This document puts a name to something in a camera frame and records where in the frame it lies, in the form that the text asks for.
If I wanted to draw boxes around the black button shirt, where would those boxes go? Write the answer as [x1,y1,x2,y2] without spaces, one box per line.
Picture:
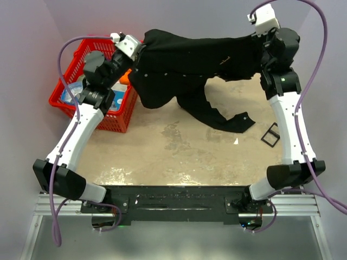
[128,29,259,133]

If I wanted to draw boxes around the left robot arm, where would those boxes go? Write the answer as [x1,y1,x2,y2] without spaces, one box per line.
[33,50,135,212]

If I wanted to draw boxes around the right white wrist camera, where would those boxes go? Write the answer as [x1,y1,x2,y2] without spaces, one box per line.
[247,4,280,37]

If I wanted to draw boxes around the aluminium rail frame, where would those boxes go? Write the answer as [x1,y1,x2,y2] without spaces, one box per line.
[20,190,332,259]

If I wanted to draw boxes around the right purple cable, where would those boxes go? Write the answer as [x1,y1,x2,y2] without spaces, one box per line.
[248,0,347,233]

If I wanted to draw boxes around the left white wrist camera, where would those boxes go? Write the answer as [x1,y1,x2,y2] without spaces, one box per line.
[110,32,142,61]

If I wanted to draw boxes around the blue white box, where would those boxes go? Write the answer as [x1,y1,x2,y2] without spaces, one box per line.
[110,82,127,111]

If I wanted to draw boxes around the blue white plastic bag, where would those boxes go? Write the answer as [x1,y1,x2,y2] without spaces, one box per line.
[61,81,83,105]

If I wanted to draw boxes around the red plastic basket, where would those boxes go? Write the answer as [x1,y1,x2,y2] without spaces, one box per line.
[64,39,138,133]

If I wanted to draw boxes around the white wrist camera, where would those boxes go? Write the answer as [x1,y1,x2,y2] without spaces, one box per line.
[247,4,280,37]
[110,32,142,61]

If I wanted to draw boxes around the orange fruit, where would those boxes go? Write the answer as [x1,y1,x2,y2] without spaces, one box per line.
[119,69,132,85]

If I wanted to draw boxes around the purple cable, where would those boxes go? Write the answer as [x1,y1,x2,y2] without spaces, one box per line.
[248,0,347,233]
[50,35,123,247]

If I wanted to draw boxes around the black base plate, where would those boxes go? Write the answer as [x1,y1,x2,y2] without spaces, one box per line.
[81,185,273,225]

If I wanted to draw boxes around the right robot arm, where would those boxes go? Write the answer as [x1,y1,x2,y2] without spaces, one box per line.
[241,28,326,213]

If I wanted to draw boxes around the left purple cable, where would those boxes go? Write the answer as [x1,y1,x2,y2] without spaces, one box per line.
[50,35,123,247]

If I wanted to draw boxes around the black square frame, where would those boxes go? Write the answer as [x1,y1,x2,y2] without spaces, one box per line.
[261,122,280,148]

